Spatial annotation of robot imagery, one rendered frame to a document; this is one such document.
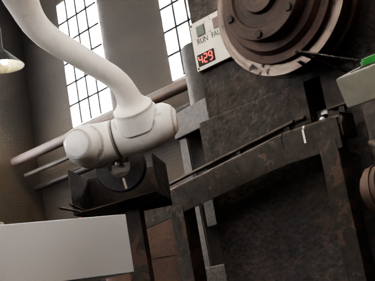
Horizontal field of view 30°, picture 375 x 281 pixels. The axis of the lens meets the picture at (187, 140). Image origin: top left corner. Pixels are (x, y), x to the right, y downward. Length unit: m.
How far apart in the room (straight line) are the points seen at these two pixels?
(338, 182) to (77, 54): 0.79
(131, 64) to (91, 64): 10.18
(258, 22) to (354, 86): 1.03
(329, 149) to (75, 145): 0.71
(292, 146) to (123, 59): 10.08
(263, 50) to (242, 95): 0.32
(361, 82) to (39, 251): 0.54
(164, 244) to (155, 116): 3.08
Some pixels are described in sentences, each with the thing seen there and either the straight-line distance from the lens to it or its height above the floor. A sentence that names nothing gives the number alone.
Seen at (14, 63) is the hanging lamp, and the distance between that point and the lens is 11.76.
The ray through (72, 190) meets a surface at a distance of 2.12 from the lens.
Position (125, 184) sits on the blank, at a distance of 2.09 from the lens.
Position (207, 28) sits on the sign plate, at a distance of 2.50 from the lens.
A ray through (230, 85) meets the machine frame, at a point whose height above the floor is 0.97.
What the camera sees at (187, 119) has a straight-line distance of 8.09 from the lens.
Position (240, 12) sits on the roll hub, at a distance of 2.14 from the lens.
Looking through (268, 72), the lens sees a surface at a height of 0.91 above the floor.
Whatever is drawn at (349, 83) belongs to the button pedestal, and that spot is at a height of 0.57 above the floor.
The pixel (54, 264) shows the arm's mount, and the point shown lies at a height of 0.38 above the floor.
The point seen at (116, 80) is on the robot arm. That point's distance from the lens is 1.70.
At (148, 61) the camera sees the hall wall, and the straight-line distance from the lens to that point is 11.56.
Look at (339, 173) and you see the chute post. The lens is 1.96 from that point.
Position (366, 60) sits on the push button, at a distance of 1.11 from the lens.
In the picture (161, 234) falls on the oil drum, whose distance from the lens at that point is 4.76.
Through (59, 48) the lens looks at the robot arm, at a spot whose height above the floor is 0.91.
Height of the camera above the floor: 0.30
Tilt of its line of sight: 12 degrees up
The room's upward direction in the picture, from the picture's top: 10 degrees counter-clockwise
